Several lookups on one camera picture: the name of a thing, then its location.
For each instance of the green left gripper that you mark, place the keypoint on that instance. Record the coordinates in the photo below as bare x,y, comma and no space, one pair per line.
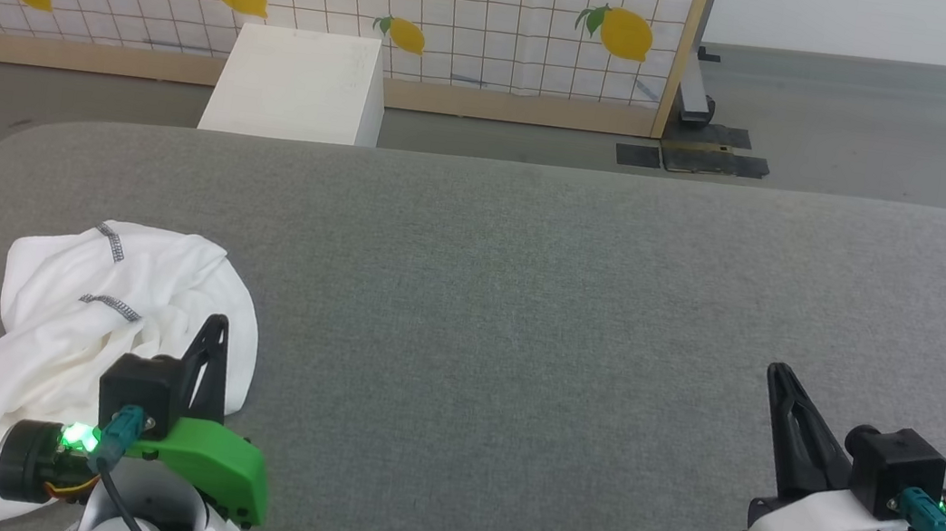
218,465

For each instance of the white garment with grey stitching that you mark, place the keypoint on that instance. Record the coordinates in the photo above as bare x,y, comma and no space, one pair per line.
63,321

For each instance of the long black floor tape patch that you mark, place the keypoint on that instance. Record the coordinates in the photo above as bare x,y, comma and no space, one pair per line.
715,163

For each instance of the white rectangular box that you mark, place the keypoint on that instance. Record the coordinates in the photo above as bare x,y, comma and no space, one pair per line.
300,87

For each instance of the black floor tape under stand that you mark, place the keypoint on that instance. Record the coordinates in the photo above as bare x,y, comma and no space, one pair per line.
718,136

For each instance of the small black floor tape patch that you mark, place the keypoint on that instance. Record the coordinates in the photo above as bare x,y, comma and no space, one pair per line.
638,156

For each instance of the grey metal stand foot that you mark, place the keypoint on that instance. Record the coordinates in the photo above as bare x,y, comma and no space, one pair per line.
694,103

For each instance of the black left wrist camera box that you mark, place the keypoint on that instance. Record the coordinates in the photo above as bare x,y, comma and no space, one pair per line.
137,390

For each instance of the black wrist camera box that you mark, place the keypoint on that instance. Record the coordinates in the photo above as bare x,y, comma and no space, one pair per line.
137,390
899,468

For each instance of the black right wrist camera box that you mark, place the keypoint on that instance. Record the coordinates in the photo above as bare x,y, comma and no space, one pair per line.
899,468

